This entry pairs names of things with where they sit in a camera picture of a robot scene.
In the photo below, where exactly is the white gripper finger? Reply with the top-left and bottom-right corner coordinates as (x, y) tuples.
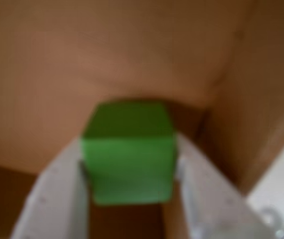
(9, 136), (90, 239)
(174, 131), (282, 239)

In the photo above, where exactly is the green cube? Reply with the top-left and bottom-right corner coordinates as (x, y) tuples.
(79, 99), (180, 206)

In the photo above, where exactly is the brown cardboard box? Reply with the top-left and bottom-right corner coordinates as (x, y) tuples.
(0, 0), (284, 239)

